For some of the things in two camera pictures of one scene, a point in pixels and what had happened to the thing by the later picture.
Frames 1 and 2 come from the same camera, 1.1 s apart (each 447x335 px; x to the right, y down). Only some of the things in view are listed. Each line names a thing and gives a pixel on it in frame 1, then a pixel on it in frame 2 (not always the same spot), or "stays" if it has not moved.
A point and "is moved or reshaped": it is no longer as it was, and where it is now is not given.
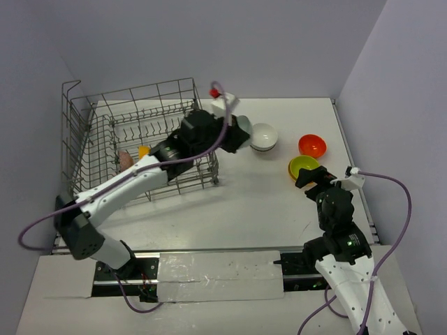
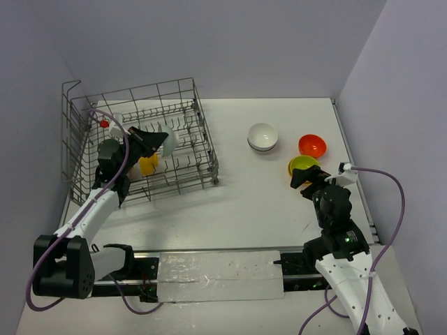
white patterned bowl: [264, 137] stays
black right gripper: [317, 174] stays
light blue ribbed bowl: [244, 123] is moved or reshaped
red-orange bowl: [311, 144] stays
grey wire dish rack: [103, 131] stays
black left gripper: [236, 133] -> [138, 144]
